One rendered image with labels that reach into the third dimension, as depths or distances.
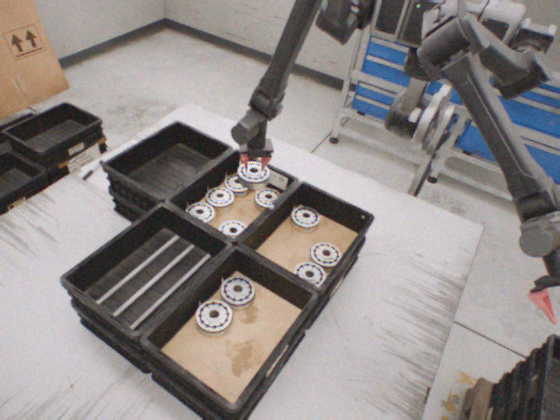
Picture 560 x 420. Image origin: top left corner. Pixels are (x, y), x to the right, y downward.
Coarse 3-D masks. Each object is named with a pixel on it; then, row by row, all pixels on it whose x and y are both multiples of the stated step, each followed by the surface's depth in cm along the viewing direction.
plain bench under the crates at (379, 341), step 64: (64, 192) 165; (384, 192) 183; (0, 256) 141; (64, 256) 143; (384, 256) 157; (448, 256) 159; (0, 320) 124; (64, 320) 126; (320, 320) 134; (384, 320) 137; (448, 320) 139; (0, 384) 112; (64, 384) 113; (128, 384) 115; (320, 384) 120; (384, 384) 121
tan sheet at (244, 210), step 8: (240, 200) 152; (248, 200) 152; (232, 208) 148; (240, 208) 149; (248, 208) 149; (256, 208) 150; (216, 216) 145; (224, 216) 145; (232, 216) 146; (240, 216) 146; (248, 216) 146; (256, 216) 147; (216, 224) 142; (248, 224) 144
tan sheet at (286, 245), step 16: (288, 224) 145; (320, 224) 147; (336, 224) 148; (272, 240) 139; (288, 240) 140; (304, 240) 141; (320, 240) 141; (336, 240) 142; (352, 240) 143; (272, 256) 135; (288, 256) 135; (304, 256) 136
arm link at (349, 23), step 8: (328, 0) 107; (336, 0) 104; (344, 0) 104; (320, 8) 114; (328, 8) 110; (336, 8) 107; (344, 8) 108; (320, 16) 117; (328, 16) 113; (336, 16) 111; (344, 16) 111; (352, 16) 113; (320, 24) 118; (336, 24) 114; (344, 24) 113; (352, 24) 114; (344, 32) 116; (352, 32) 121; (344, 40) 119
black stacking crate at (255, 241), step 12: (300, 192) 149; (312, 192) 146; (288, 204) 144; (300, 204) 153; (312, 204) 150; (324, 204) 147; (336, 204) 143; (276, 216) 139; (288, 216) 149; (324, 216) 150; (336, 216) 147; (348, 216) 143; (360, 216) 140; (264, 228) 135; (276, 228) 144; (348, 228) 147; (360, 228) 143; (252, 240) 131; (264, 240) 140; (360, 240) 137; (336, 276) 128
